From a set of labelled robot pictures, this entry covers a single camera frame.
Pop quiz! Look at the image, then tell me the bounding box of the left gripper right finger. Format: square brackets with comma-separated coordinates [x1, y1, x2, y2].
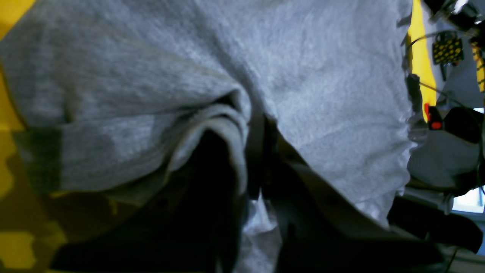
[262, 119, 444, 273]

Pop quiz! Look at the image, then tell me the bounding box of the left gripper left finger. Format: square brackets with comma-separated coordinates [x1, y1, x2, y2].
[50, 131, 243, 273]

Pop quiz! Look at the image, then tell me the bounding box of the grey t-shirt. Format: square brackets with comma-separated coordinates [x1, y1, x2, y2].
[1, 0, 415, 273]

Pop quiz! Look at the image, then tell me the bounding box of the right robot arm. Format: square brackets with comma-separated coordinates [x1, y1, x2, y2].
[387, 197, 484, 254]

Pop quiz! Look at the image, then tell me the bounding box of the yellow table cloth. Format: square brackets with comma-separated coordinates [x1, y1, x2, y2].
[0, 0, 114, 273]

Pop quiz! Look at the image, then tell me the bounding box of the red black clamp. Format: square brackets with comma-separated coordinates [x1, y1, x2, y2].
[424, 103, 444, 131]

